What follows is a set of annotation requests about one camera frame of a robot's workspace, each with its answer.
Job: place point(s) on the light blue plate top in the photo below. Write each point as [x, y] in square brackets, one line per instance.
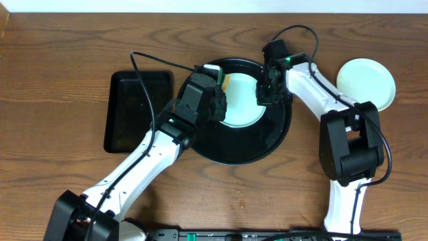
[242, 108]

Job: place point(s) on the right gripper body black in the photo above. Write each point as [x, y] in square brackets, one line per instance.
[271, 95]

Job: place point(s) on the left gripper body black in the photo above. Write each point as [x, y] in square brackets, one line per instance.
[218, 104]

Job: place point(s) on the round black tray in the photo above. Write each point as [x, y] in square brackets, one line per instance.
[231, 146]

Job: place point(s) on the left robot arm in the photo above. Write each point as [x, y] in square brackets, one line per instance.
[99, 213]

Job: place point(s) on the rectangular black tray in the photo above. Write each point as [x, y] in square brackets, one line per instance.
[129, 118]

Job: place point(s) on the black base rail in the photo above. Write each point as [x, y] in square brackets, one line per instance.
[292, 235]

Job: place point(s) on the light blue plate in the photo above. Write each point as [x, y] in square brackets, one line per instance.
[365, 80]
[242, 108]

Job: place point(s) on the green yellow sponge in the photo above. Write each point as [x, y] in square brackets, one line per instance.
[225, 82]

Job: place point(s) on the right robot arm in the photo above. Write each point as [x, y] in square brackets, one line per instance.
[350, 147]

